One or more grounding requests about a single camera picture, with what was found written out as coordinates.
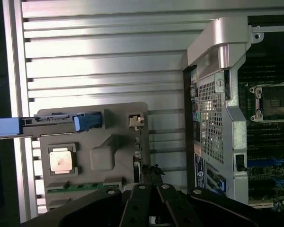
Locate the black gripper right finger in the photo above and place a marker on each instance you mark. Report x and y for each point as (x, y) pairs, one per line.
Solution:
(177, 210)

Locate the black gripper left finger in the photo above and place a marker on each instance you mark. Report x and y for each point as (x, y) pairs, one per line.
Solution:
(135, 208)

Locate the green RAM stick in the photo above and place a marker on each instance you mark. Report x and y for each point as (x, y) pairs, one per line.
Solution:
(80, 186)

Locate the grey parts rack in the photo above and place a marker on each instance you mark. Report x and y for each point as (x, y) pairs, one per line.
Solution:
(104, 146)

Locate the silver CPU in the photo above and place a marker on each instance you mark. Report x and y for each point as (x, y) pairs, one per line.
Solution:
(61, 161)

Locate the open black PC case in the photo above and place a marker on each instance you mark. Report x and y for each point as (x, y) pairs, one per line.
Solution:
(227, 132)

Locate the blue expansion slot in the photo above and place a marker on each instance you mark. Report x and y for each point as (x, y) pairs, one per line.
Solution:
(262, 163)

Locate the green motherboard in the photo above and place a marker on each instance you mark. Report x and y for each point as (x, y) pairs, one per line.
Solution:
(267, 142)

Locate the hard disk in blue caddy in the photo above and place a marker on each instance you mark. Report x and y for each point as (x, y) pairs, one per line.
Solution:
(49, 125)

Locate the CPU socket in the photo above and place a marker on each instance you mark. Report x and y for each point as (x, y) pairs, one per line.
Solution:
(274, 101)

